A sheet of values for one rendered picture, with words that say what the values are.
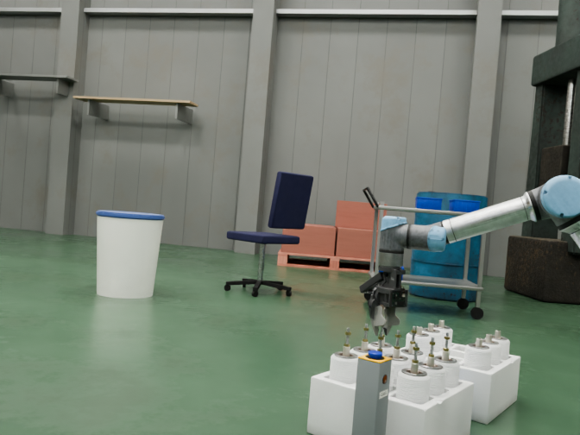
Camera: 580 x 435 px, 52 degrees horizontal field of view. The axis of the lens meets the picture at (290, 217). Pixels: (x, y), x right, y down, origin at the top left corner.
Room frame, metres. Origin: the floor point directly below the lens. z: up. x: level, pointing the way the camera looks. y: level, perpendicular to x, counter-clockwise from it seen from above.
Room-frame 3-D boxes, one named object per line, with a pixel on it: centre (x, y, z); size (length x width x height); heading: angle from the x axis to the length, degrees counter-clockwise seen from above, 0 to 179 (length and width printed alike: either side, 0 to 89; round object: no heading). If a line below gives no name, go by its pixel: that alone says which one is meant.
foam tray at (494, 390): (2.34, -0.71, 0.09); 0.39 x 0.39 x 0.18; 54
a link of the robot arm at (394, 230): (1.79, -0.32, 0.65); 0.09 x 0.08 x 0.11; 72
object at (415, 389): (1.74, -0.40, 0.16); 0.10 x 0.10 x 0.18
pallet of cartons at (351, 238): (7.50, -0.59, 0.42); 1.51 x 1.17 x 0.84; 77
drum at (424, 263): (5.44, -1.47, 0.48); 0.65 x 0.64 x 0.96; 78
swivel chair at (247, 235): (4.78, 0.19, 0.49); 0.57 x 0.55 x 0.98; 67
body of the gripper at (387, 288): (1.79, -0.32, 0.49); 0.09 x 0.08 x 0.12; 30
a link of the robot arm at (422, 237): (1.78, -0.42, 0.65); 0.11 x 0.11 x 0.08; 72
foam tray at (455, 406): (1.90, -0.38, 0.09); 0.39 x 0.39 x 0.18; 53
